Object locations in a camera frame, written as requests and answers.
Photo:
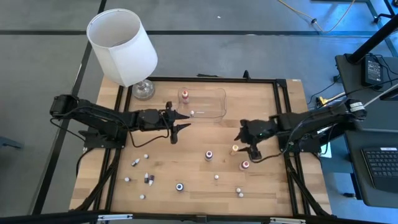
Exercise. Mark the black clamp knob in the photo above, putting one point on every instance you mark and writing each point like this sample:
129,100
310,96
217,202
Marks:
246,74

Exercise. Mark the blue food coloring bottle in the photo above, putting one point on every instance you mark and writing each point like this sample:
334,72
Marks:
179,186

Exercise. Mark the yellow food coloring bottle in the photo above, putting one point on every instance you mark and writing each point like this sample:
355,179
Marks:
234,149

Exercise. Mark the black diagonal pole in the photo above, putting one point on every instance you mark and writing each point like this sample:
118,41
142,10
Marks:
373,39

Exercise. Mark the pink food coloring bottle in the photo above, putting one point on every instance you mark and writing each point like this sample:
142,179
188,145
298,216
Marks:
244,165

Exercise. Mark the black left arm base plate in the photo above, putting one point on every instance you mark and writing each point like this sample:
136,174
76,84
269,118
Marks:
93,143

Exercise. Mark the grey chair leg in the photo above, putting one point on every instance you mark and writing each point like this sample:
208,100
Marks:
11,143

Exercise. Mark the orange food coloring bottle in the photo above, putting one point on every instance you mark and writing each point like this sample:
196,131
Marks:
185,96

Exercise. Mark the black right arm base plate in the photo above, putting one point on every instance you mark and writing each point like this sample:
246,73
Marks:
312,147

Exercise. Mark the black keyboard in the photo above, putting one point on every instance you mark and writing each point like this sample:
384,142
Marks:
382,168

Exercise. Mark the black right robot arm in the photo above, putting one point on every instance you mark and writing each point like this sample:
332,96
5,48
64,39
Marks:
311,119

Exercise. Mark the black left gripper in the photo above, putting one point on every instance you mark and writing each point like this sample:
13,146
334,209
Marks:
152,119

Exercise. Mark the clear plastic bin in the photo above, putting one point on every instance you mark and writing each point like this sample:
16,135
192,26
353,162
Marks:
211,105

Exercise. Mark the purple food coloring bottle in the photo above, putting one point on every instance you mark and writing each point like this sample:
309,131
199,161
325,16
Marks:
208,155

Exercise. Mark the dark grey side desk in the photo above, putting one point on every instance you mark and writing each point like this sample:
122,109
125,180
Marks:
357,174

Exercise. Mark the black power adapter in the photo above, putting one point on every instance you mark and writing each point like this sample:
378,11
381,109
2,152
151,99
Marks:
372,71

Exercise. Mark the white shade table lamp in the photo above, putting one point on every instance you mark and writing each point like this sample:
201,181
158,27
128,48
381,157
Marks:
121,46

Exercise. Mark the black chair base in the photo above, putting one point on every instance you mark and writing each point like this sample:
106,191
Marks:
385,15

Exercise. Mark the black aluminium table frame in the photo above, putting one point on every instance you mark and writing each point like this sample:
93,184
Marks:
217,79

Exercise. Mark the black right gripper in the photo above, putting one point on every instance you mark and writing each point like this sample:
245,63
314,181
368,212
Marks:
258,130

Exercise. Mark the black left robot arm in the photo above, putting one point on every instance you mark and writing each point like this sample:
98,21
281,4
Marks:
102,113

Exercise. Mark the silver metal bracket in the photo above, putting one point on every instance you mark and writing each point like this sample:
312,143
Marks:
115,217
287,221

